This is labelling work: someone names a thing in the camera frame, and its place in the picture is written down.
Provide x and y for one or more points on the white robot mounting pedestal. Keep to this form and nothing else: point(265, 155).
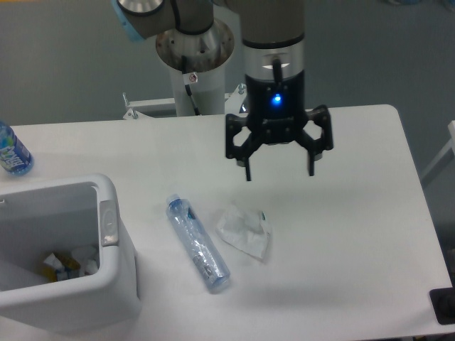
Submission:
point(196, 65)

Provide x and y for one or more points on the white plastic trash can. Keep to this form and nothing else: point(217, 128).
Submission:
point(60, 215)

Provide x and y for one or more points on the black object at table edge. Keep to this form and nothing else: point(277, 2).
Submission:
point(443, 304)

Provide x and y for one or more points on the clear crushed plastic bottle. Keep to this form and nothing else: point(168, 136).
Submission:
point(199, 246)

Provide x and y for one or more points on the trash pile inside can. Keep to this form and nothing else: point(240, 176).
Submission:
point(77, 263)

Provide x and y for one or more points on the white frame at right edge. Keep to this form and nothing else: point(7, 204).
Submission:
point(442, 159)

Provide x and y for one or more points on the white plastic bag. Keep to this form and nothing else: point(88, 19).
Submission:
point(246, 230)

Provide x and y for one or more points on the blue labelled water bottle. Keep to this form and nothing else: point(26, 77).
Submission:
point(16, 159)

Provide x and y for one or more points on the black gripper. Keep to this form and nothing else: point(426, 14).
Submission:
point(276, 116)

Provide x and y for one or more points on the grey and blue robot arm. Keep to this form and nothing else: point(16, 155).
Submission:
point(272, 32)

